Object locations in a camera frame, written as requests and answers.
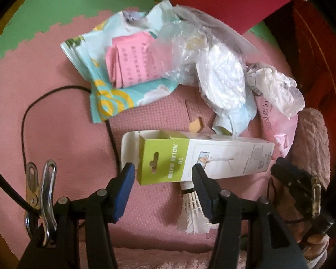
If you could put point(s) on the green foam mat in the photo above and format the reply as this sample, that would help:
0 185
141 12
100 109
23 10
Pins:
58 2

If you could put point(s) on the red patterned cloth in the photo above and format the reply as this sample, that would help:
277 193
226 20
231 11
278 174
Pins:
319 61

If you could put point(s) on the green and white cardboard box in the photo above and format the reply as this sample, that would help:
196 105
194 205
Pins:
226 157

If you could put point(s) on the clear plastic bag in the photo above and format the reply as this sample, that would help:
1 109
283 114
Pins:
184 33

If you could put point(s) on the white shuttlecock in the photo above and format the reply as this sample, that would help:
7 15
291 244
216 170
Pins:
191 210

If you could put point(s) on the person's pink fuzzy right leg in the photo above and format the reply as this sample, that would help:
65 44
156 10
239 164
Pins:
310 134

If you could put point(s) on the teal yellow wet wipes pack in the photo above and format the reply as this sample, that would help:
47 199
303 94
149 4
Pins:
114 101

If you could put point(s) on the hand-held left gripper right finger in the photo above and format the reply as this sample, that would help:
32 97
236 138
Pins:
203 193

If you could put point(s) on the pink plastic package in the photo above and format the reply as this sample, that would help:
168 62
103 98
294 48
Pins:
277 129

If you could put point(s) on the person's pink fuzzy leg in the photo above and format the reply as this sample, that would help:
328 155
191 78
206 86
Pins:
162 260
310 134

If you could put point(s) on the pink printed leaflet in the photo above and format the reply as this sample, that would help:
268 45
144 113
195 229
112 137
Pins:
131 61

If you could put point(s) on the metal clip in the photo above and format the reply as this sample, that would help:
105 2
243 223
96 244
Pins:
46 190

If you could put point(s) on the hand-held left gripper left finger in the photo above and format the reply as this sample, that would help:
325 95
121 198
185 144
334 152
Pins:
124 193

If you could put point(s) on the white plastic bag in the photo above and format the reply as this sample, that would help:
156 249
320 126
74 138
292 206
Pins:
277 89

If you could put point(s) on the light blue wrapper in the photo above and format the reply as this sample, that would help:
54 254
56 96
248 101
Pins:
235 120

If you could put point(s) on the person's pink fuzzy left leg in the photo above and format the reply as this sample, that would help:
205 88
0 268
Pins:
162 260

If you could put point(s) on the person's right hand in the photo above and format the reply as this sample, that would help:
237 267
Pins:
315 241

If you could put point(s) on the white crumpled wrapper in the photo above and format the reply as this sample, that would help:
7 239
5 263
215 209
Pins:
224 78

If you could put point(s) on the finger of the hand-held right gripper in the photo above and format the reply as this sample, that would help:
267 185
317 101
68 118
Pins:
291 179

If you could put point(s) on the red bin with green rim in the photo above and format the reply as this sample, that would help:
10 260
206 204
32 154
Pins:
226 2

